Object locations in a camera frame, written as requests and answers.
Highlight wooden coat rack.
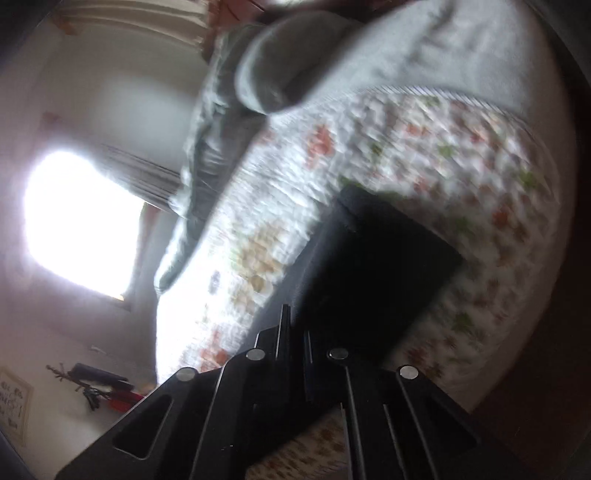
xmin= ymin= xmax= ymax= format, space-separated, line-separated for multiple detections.
xmin=46 ymin=364 xmax=112 ymax=411

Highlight black pants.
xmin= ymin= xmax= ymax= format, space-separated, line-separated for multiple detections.
xmin=288 ymin=185 xmax=464 ymax=367

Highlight floral quilted bedspread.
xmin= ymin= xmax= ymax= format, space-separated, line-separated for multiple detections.
xmin=154 ymin=85 xmax=561 ymax=480

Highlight framed wall picture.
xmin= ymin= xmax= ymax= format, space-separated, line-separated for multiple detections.
xmin=0 ymin=367 xmax=36 ymax=435

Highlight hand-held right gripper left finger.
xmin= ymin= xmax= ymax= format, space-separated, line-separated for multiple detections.
xmin=55 ymin=304 xmax=343 ymax=480

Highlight dark jacket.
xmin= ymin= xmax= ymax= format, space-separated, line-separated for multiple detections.
xmin=69 ymin=363 xmax=131 ymax=392

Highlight grey duvet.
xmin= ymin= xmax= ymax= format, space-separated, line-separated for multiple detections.
xmin=154 ymin=0 xmax=561 ymax=296

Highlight grey striped curtain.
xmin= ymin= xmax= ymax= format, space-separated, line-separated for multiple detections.
xmin=99 ymin=143 xmax=182 ymax=217

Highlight red bag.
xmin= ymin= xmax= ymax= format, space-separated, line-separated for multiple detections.
xmin=107 ymin=391 xmax=149 ymax=414

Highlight bright window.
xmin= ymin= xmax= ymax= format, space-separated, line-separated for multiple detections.
xmin=23 ymin=150 xmax=148 ymax=301

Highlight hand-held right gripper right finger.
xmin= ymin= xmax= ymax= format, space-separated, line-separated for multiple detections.
xmin=302 ymin=329 xmax=537 ymax=480

